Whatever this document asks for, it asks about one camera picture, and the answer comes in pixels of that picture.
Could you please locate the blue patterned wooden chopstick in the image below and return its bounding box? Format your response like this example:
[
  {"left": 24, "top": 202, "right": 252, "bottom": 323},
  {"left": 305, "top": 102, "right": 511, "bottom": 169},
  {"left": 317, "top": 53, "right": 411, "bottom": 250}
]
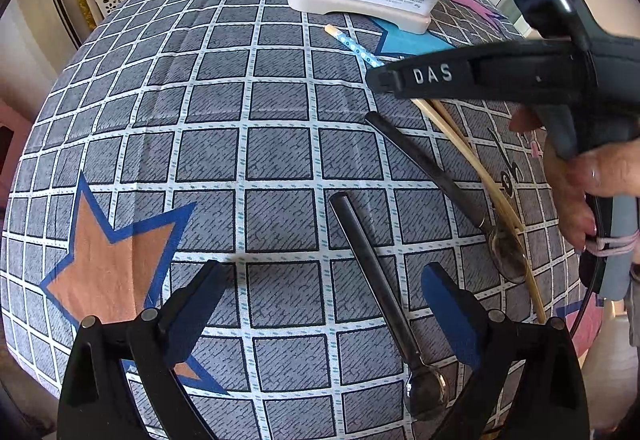
[{"left": 323, "top": 24, "right": 384, "bottom": 68}]

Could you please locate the person's right hand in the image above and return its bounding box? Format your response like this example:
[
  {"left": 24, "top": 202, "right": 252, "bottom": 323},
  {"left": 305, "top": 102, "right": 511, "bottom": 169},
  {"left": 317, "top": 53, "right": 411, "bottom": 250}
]
[{"left": 508, "top": 106, "right": 640, "bottom": 252}]

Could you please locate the grey checked star tablecloth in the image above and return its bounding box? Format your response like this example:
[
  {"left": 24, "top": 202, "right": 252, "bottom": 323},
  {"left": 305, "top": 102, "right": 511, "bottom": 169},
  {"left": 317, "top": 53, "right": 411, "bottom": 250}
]
[{"left": 0, "top": 0, "right": 606, "bottom": 440}]

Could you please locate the plain wooden chopstick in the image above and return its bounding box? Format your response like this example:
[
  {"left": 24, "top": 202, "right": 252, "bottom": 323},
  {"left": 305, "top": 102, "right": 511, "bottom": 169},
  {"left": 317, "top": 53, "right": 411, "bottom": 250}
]
[
  {"left": 429, "top": 98, "right": 548, "bottom": 325},
  {"left": 411, "top": 99, "right": 525, "bottom": 231}
]

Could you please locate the black handled spoon slim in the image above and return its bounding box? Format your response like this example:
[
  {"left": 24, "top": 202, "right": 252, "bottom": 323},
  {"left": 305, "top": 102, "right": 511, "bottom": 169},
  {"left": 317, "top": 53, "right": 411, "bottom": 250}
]
[{"left": 364, "top": 111, "right": 526, "bottom": 284}]

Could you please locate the black cable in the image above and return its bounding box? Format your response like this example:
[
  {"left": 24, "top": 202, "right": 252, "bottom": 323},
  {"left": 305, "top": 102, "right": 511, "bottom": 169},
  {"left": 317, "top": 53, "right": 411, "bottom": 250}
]
[{"left": 569, "top": 199, "right": 609, "bottom": 338}]

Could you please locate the black handled spoon thick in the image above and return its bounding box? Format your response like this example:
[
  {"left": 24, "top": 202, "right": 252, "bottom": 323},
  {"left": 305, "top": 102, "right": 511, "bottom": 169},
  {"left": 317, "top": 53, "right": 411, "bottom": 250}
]
[{"left": 330, "top": 192, "right": 449, "bottom": 422}]

